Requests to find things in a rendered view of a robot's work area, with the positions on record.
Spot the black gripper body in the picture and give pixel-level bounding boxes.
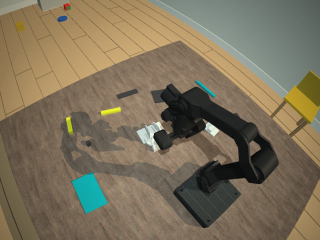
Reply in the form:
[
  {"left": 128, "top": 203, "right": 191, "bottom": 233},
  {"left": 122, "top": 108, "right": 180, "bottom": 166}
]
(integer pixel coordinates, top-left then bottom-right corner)
[{"left": 153, "top": 116, "right": 206, "bottom": 150}]

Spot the yellow rectangular block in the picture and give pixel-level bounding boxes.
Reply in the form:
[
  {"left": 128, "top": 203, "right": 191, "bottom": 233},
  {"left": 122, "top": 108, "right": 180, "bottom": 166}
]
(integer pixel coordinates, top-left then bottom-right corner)
[{"left": 66, "top": 117, "right": 74, "bottom": 134}]

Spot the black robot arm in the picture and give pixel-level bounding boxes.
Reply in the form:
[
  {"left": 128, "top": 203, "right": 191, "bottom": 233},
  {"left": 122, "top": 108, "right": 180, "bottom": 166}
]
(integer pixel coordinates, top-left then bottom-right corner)
[{"left": 160, "top": 83, "right": 279, "bottom": 196}]

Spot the yellow rectangular bar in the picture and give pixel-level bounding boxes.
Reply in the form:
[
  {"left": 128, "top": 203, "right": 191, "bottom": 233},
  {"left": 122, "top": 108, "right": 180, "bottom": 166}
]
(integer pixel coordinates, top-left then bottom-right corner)
[{"left": 101, "top": 107, "right": 121, "bottom": 116}]

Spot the dark grey flat bar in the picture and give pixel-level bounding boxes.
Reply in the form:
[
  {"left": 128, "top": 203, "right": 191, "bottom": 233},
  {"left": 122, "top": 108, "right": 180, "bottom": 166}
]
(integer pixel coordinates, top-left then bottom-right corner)
[{"left": 117, "top": 89, "right": 139, "bottom": 99}]

